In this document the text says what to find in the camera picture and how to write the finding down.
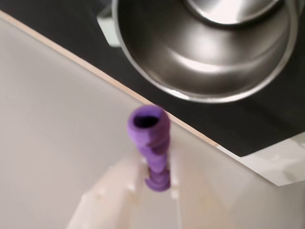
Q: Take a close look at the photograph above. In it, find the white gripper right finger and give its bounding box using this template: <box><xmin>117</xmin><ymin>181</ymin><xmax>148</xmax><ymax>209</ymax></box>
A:
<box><xmin>169</xmin><ymin>152</ymin><xmax>243</xmax><ymax>229</ymax></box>

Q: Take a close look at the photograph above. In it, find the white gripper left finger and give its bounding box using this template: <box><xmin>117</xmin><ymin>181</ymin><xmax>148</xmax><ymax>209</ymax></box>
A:
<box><xmin>66</xmin><ymin>152</ymin><xmax>150</xmax><ymax>229</ymax></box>

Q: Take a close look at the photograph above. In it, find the purple ribbed pen grip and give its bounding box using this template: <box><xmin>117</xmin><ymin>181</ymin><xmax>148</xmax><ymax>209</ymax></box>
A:
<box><xmin>127</xmin><ymin>105</ymin><xmax>172</xmax><ymax>193</ymax></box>

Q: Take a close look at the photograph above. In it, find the white board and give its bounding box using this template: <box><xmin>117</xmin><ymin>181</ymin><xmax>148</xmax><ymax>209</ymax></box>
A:
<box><xmin>213</xmin><ymin>135</ymin><xmax>305</xmax><ymax>189</ymax></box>

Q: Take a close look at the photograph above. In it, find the pale wooden board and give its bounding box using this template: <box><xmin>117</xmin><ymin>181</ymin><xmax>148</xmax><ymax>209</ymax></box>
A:
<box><xmin>0</xmin><ymin>9</ymin><xmax>220</xmax><ymax>148</ymax></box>

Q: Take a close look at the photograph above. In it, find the black glossy mat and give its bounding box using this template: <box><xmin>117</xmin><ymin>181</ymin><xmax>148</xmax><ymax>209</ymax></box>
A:
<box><xmin>0</xmin><ymin>0</ymin><xmax>305</xmax><ymax>158</ymax></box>

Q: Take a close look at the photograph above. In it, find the steel cup with handle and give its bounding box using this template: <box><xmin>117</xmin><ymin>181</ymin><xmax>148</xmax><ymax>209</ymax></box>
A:
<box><xmin>96</xmin><ymin>0</ymin><xmax>300</xmax><ymax>104</ymax></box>

